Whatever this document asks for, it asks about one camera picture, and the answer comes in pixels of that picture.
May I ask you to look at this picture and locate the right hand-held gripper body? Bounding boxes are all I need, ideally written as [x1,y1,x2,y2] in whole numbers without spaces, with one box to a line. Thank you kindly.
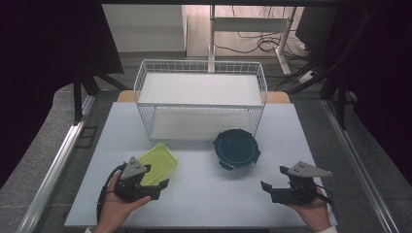
[271,160,333,206]

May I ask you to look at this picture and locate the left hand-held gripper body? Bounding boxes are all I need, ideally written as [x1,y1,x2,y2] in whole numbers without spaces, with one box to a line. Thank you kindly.
[113,156,162,204]

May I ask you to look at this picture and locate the green lidded rectangular food container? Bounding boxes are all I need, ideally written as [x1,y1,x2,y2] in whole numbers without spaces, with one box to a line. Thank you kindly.
[137,142,180,187]

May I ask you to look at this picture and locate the round dark lidded food container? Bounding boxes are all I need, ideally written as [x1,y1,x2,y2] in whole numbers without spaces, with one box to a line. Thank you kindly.
[212,128,261,172]

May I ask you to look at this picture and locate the white wire two-tier rack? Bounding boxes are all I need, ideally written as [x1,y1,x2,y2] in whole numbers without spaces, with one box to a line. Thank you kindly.
[133,58,269,143]

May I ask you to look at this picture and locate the person's right hand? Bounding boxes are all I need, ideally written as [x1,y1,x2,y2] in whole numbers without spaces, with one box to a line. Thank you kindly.
[286,187,332,233]

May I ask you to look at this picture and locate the person's left hand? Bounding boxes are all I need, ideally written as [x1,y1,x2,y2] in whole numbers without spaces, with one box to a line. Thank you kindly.
[94,170,154,233]

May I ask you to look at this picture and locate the wooden board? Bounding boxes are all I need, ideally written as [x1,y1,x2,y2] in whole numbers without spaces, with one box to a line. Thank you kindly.
[116,89,292,105]

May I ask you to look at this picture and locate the black metal stand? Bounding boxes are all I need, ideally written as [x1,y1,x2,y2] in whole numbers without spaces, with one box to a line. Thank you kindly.
[72,63,131,126]
[291,9,378,131]

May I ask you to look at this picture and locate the white power strip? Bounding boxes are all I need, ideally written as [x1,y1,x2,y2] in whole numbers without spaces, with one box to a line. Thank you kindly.
[297,70,317,84]

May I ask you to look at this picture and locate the dark curtain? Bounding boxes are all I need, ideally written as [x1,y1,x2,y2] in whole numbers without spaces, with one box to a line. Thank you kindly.
[333,0,412,186]
[0,0,124,189]

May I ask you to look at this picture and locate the white cabinet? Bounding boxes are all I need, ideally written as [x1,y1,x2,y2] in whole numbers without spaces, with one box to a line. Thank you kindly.
[101,4,189,53]

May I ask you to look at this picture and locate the black monitor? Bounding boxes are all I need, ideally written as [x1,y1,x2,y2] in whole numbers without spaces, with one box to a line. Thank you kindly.
[294,6,338,52]

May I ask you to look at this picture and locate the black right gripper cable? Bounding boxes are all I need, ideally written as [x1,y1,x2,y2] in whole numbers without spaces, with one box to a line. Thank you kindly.
[314,183,338,218]

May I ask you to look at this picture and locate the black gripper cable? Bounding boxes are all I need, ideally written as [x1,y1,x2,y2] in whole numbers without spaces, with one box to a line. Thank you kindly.
[314,183,338,218]
[95,162,128,224]

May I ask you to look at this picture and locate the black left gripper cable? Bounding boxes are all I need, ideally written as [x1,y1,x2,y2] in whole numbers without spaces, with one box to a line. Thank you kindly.
[95,162,128,224]

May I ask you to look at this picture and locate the aluminium rail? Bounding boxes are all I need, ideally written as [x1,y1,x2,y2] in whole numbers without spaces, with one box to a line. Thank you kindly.
[16,95,97,233]
[320,98,401,233]

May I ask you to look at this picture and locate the black floor cables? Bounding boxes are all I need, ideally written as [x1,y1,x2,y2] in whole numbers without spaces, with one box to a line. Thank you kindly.
[213,5,309,60]

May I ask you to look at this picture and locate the white metal desk frame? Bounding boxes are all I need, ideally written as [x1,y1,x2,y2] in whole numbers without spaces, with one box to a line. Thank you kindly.
[208,4,297,76]

